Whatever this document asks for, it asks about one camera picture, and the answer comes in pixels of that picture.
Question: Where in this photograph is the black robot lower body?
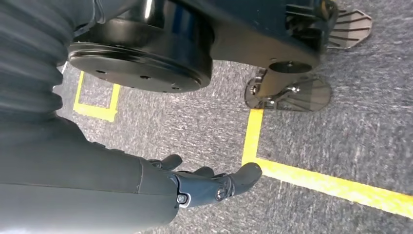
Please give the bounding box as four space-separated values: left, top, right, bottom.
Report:
68 0 339 94

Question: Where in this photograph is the black robot right foot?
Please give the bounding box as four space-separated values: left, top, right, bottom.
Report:
244 69 332 112

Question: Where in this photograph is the black robot foot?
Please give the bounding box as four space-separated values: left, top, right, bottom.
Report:
327 9 373 50
244 69 332 112

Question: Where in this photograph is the yellow floor tape square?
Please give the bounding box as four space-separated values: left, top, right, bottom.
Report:
242 109 413 220
73 71 121 123

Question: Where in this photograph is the black robot left foot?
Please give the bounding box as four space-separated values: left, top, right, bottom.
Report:
327 9 373 50

